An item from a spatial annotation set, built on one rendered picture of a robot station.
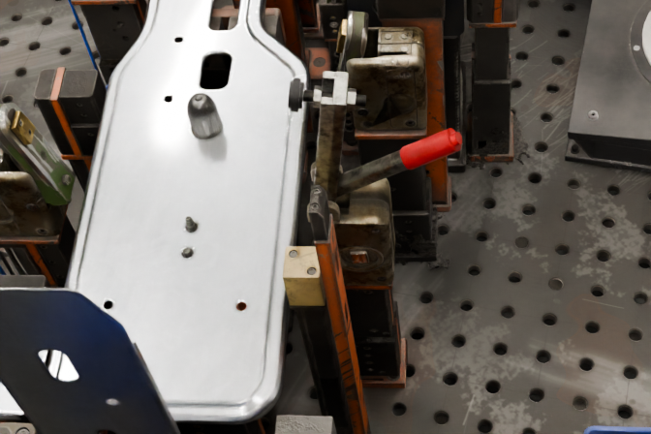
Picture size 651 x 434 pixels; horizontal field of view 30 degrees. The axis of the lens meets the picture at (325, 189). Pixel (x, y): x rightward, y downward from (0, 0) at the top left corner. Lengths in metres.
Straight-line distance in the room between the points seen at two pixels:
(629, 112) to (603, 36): 0.13
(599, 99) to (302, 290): 0.61
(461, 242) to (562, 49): 0.34
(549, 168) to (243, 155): 0.49
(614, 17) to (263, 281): 0.70
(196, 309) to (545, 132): 0.64
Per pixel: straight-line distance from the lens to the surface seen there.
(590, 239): 1.54
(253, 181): 1.23
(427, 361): 1.45
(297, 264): 1.10
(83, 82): 1.38
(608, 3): 1.69
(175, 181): 1.25
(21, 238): 1.35
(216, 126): 1.27
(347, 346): 1.15
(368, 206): 1.14
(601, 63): 1.62
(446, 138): 1.06
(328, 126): 1.03
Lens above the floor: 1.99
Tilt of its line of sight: 55 degrees down
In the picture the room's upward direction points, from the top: 10 degrees counter-clockwise
